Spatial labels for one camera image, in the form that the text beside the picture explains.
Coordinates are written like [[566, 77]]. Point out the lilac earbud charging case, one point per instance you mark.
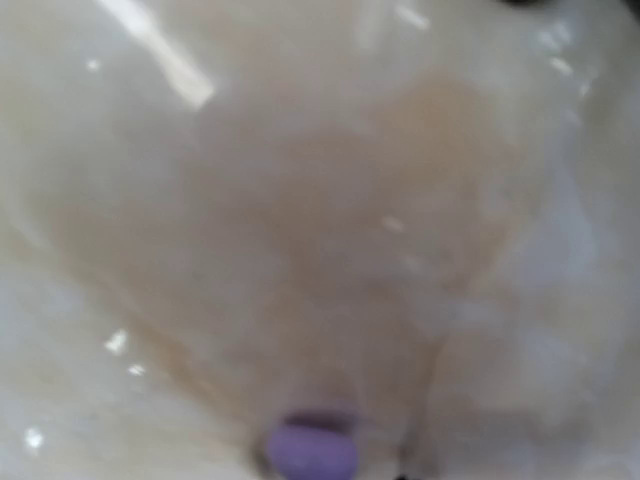
[[312, 444]]

